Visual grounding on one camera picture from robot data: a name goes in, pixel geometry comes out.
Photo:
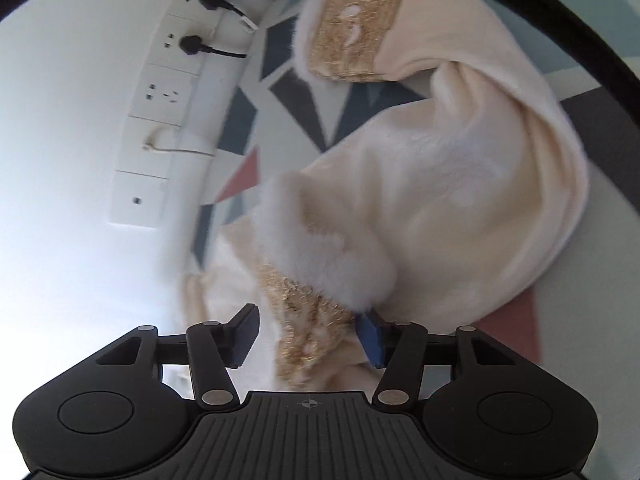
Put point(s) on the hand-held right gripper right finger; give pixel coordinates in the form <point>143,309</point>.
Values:
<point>372,340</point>

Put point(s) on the cream velvet robe gold trim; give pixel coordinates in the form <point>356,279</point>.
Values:
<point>450,185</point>

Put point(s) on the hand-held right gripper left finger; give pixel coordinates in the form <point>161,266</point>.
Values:
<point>245,335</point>

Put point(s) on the white wall socket panel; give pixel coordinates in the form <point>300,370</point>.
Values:
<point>145,190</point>

